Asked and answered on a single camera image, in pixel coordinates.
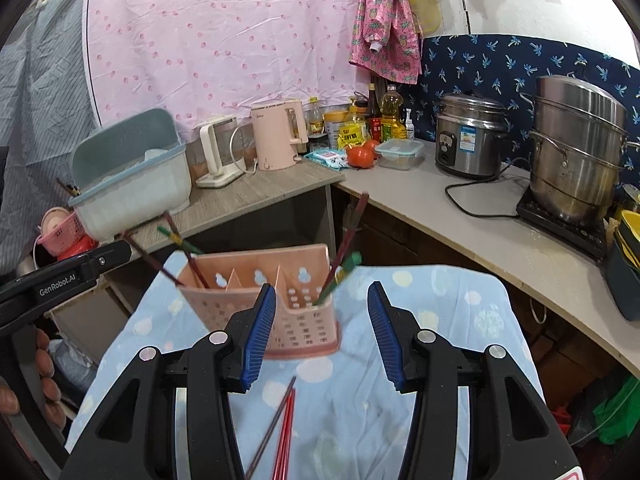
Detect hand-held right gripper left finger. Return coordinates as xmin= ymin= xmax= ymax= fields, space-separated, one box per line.
xmin=59 ymin=282 xmax=277 ymax=480

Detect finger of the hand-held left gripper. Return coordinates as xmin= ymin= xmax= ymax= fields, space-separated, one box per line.
xmin=57 ymin=240 xmax=132 ymax=272

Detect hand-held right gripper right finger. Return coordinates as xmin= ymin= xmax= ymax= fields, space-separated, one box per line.
xmin=366 ymin=281 xmax=581 ymax=480

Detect pink perforated utensil holder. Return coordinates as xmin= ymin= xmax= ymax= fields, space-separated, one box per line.
xmin=175 ymin=244 xmax=343 ymax=361

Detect dark brown chopstick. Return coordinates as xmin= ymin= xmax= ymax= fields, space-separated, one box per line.
xmin=122 ymin=232 xmax=180 ymax=286

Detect green chopstick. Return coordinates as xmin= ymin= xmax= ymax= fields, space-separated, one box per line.
xmin=314 ymin=251 xmax=363 ymax=307
xmin=156 ymin=226 xmax=205 ymax=257

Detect dark purple chopstick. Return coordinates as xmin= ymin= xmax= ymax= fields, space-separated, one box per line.
xmin=244 ymin=376 xmax=297 ymax=480

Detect red chopstick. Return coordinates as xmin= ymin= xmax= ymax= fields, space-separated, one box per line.
xmin=278 ymin=389 xmax=297 ymax=480
xmin=270 ymin=395 xmax=292 ymax=480

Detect maroon chopstick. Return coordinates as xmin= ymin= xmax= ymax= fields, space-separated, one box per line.
xmin=332 ymin=192 xmax=371 ymax=267
xmin=161 ymin=211 xmax=208 ymax=290

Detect person's left hand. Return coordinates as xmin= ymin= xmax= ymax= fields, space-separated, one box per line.
xmin=35 ymin=329 xmax=68 ymax=432

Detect red plastic basin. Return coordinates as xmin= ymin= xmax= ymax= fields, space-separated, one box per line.
xmin=57 ymin=235 xmax=99 ymax=262

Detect pink plastic basket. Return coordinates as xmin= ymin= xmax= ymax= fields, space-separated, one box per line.
xmin=35 ymin=210 xmax=86 ymax=257

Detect pink bowl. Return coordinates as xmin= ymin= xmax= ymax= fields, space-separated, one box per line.
xmin=39 ymin=207 xmax=69 ymax=234

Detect grey plastic bag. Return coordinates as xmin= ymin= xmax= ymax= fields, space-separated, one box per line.
xmin=50 ymin=337 xmax=99 ymax=397

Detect white teal dish drainer box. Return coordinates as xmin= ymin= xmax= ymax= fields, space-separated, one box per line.
xmin=67 ymin=107 xmax=193 ymax=242

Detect chopsticks in drainer pocket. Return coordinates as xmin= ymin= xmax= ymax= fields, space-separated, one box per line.
xmin=55 ymin=177 xmax=84 ymax=199

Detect blue dotted tablecloth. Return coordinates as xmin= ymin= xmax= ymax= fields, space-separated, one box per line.
xmin=65 ymin=250 xmax=551 ymax=480

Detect light curved counter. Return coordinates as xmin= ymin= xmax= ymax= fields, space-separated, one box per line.
xmin=332 ymin=152 xmax=640 ymax=377

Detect white glass kettle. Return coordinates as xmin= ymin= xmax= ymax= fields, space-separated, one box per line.
xmin=196 ymin=114 xmax=251 ymax=190

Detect grey striped cloth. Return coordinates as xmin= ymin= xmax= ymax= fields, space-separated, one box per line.
xmin=0 ymin=0 xmax=102 ymax=271

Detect clear food container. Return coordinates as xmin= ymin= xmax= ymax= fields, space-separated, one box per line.
xmin=374 ymin=138 xmax=426 ymax=171

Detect wet wipes pack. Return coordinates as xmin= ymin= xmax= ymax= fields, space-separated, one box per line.
xmin=303 ymin=147 xmax=350 ymax=170

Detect pink electric kettle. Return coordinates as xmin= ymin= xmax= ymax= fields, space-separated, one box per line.
xmin=250 ymin=98 xmax=310 ymax=172

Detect yellow seasoning packet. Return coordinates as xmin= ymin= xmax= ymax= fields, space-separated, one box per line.
xmin=337 ymin=122 xmax=369 ymax=150

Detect black induction cooker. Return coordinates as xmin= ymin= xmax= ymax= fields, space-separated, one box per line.
xmin=515 ymin=187 xmax=614 ymax=261

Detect steel rice cooker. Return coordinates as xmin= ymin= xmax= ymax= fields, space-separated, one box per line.
xmin=432 ymin=91 xmax=511 ymax=180

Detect milk powder tin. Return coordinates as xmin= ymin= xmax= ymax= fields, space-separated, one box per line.
xmin=322 ymin=110 xmax=351 ymax=150

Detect cooking oil bottle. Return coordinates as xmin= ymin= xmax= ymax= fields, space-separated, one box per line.
xmin=380 ymin=85 xmax=407 ymax=142

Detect dark sauce bottle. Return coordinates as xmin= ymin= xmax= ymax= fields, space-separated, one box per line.
xmin=366 ymin=82 xmax=384 ymax=141

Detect small yellow cap bottle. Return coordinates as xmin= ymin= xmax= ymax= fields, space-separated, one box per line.
xmin=350 ymin=92 xmax=369 ymax=127

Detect green plastic bag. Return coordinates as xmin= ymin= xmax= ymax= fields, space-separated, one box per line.
xmin=592 ymin=375 xmax=640 ymax=446

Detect stack of green yellow bowls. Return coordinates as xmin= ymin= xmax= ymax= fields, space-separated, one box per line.
xmin=602 ymin=207 xmax=640 ymax=324

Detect steel steamer pot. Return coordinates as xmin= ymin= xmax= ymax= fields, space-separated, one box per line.
xmin=520 ymin=74 xmax=640 ymax=226

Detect pink dotted curtain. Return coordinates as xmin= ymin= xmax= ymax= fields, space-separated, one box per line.
xmin=82 ymin=0 xmax=366 ymax=132

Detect blue patterned cloth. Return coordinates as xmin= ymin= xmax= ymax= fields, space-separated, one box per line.
xmin=400 ymin=34 xmax=640 ymax=172

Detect pink pineapple print garment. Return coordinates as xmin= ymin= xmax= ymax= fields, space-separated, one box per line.
xmin=347 ymin=0 xmax=424 ymax=84

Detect yellow hanging plastic bag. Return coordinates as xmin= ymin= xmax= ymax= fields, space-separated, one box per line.
xmin=404 ymin=0 xmax=444 ymax=39

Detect black power cable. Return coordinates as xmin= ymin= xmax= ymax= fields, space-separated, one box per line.
xmin=444 ymin=157 xmax=531 ymax=220

